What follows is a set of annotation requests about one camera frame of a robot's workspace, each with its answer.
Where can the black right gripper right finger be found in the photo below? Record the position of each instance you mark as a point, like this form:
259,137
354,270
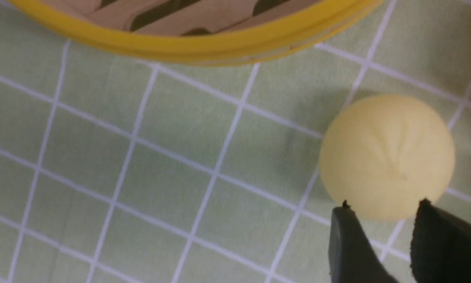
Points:
440,249

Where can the yellow bun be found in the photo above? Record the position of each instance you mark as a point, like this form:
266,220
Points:
383,154

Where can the bamboo steamer tray yellow rim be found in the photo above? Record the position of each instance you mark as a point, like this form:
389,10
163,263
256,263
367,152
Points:
198,32

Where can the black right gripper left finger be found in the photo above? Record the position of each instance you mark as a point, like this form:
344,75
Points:
350,253

